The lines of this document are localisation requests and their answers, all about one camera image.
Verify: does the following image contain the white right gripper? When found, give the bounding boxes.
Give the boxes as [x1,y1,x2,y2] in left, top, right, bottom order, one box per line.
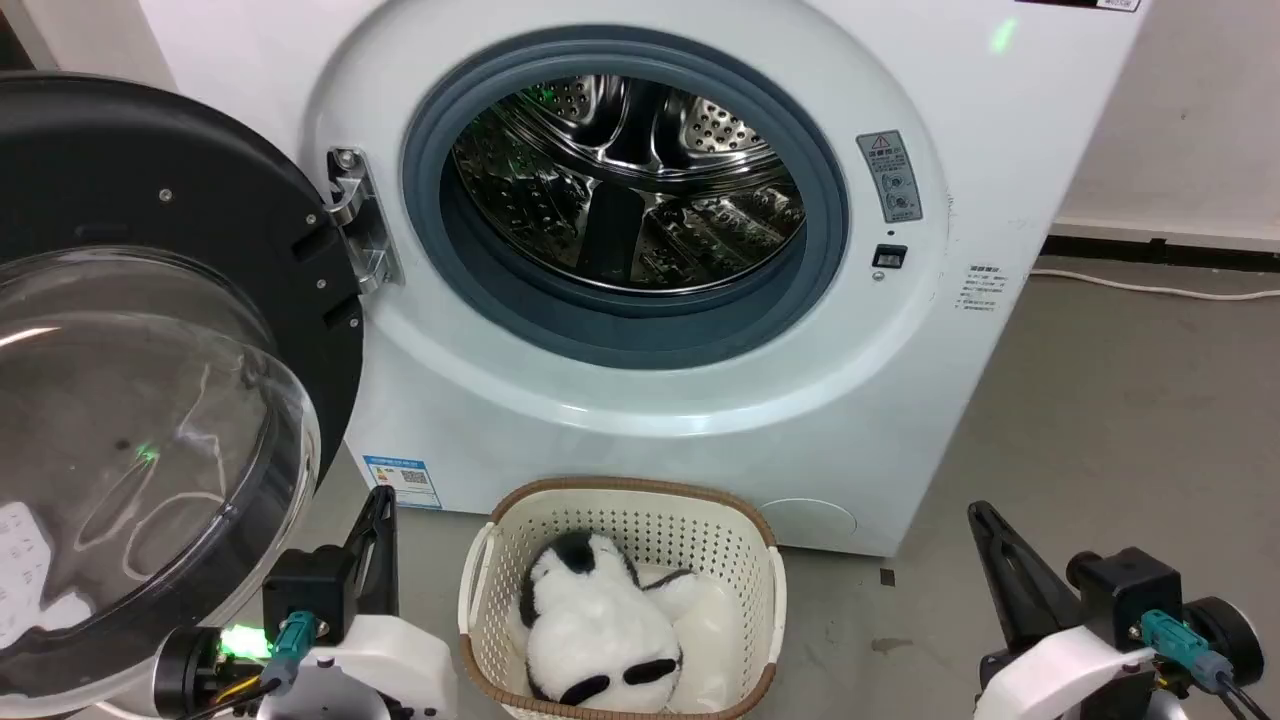
[967,500,1161,720]

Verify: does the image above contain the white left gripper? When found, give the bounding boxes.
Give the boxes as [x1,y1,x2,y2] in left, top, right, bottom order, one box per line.
[258,487,459,720]

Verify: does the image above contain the white front-load washing machine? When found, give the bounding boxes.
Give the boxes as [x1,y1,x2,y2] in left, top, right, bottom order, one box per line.
[136,0,1153,558]

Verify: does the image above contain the black washer door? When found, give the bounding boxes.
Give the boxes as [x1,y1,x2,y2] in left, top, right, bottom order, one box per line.
[0,72,365,719]

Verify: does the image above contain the blue white energy label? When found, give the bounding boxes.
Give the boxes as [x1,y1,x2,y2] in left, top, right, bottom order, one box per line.
[362,455,443,510]

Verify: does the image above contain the round drain filter cover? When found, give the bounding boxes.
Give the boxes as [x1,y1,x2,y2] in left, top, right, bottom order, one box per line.
[758,497,859,552]

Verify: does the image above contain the black white panda plush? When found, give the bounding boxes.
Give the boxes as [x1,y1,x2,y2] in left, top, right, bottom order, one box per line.
[517,530,700,713]

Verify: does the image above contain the white brown-rimmed laundry basket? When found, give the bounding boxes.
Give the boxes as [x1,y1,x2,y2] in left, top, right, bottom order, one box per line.
[457,476,788,720]

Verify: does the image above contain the small printed text sticker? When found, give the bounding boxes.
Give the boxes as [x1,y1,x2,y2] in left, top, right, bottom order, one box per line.
[955,264,1008,315]

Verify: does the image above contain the grey rubber door gasket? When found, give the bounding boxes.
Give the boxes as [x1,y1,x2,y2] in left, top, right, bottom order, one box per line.
[402,26,851,371]

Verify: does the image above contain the chrome door hinge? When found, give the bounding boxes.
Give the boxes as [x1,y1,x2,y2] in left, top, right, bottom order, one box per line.
[326,147,404,295]

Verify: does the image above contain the black baseboard strip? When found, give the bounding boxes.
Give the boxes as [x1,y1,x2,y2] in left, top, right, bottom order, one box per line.
[1040,234,1280,275]

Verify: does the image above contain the grey warning sticker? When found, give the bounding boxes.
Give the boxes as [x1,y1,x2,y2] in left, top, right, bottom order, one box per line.
[856,130,924,224]

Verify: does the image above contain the stainless steel drum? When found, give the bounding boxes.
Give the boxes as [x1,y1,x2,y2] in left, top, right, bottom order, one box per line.
[452,75,807,295]

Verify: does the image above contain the teal left cable connector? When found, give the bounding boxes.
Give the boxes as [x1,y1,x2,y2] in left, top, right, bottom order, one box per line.
[268,611,318,693]

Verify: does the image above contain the teal cable connector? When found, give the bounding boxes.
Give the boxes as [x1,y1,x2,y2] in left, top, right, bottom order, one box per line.
[1138,609,1235,693]
[268,611,318,693]

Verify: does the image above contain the teal right cable connector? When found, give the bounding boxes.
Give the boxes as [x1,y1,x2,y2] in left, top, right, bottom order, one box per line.
[1138,609,1235,693]

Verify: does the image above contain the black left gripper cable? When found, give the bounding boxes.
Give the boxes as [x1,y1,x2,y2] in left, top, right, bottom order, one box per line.
[185,672,286,720]

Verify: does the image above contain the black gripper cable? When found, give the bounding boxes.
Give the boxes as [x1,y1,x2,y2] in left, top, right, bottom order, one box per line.
[185,672,286,720]
[1212,678,1280,720]

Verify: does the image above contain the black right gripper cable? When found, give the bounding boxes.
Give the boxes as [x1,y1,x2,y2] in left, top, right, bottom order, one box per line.
[1212,678,1280,720]

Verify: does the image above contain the white floor cable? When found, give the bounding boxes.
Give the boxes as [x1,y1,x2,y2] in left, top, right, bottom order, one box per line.
[1030,266,1280,303]

